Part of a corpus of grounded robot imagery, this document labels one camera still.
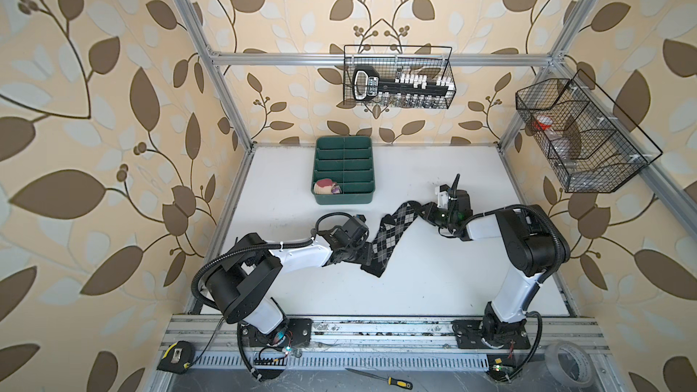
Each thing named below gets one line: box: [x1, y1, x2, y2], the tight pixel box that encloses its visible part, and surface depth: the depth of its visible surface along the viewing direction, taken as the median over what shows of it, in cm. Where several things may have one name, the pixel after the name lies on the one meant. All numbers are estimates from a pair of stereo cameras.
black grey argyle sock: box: [360, 201, 423, 278], surface depth 96 cm
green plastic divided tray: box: [311, 136, 376, 206], surface depth 106 cm
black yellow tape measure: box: [156, 340, 196, 374], surface depth 70 cm
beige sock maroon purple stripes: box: [314, 178, 343, 196], surface depth 98 cm
